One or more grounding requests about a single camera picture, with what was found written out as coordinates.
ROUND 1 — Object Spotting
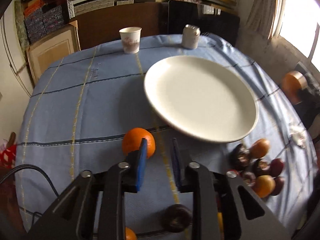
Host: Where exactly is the orange mandarin with stem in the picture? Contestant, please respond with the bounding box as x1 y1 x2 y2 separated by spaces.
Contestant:
121 127 156 159

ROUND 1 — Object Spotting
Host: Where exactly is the dark carved water chestnut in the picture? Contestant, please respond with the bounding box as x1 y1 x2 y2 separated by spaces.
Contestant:
161 204 193 233

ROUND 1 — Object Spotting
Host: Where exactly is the white ceramic plate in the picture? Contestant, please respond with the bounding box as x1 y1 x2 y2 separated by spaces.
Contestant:
144 56 259 143

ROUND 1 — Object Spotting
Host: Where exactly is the blue checked tablecloth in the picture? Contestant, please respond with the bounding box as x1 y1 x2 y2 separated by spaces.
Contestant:
16 34 318 235

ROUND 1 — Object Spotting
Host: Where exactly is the dark red plum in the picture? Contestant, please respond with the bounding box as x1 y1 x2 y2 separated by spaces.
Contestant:
270 158 284 177

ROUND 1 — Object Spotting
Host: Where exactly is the crumpled white tissue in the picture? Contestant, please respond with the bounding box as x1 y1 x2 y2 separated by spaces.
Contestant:
289 123 307 148

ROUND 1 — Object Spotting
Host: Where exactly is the white drink can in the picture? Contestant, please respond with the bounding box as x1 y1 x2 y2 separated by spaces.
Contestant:
182 24 201 49

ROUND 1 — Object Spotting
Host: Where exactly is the white paper cup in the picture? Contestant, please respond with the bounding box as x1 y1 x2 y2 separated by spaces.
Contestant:
119 27 142 54

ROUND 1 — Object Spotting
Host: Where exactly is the framed wooden panel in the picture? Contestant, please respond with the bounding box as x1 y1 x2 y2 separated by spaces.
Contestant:
27 20 81 83

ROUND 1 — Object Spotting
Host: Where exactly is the black cable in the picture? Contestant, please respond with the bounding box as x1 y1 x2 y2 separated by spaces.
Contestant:
0 164 60 225

